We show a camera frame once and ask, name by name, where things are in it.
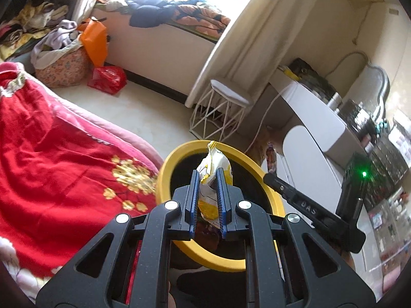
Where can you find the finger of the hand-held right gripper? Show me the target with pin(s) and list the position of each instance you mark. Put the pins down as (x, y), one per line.
(301, 203)

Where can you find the dark bag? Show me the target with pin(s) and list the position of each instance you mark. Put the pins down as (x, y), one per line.
(305, 70)

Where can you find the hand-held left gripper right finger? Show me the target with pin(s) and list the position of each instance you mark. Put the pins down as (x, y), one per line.
(221, 205)

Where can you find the white window seat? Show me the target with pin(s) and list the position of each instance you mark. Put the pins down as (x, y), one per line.
(154, 48)

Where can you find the brown paper bag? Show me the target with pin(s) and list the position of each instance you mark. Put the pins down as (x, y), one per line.
(260, 141)

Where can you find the orange bag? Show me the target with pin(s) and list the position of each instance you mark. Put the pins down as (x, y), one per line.
(94, 41)

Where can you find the wide cream curtain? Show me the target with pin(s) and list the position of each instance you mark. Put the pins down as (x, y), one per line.
(244, 38)

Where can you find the yellow white snack packet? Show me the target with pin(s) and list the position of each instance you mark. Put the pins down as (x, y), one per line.
(212, 166)

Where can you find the yellow rimmed trash bin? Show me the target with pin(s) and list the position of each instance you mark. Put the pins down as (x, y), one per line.
(167, 170)

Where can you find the white bottle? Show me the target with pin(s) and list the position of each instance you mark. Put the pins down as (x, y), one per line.
(335, 101)

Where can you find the white chair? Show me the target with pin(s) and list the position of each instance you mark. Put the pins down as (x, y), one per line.
(301, 141)

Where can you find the floral fabric basket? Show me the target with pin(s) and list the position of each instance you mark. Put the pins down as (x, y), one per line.
(64, 67)

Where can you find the white framed mirror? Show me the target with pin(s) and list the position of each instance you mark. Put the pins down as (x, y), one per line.
(383, 83)

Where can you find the orange patterned blanket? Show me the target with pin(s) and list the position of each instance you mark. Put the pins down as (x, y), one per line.
(202, 17)

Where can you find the pile of clothes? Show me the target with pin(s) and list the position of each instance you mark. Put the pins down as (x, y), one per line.
(32, 16)

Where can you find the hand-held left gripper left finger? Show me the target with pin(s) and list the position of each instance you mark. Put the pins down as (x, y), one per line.
(193, 205)

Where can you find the red plastic bag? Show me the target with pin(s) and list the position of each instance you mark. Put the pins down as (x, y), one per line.
(107, 78)

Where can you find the black organizer box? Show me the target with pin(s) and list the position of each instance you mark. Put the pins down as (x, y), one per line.
(358, 117)

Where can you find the colourful snack bag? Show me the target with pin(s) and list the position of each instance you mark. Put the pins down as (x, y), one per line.
(271, 158)

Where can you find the air conditioner pipe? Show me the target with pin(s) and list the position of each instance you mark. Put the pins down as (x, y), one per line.
(359, 0)

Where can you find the red floral blanket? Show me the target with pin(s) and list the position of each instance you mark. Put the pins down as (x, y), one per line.
(48, 166)

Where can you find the cluttered cosmetics rack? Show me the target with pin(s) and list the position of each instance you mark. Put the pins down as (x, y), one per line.
(388, 166)

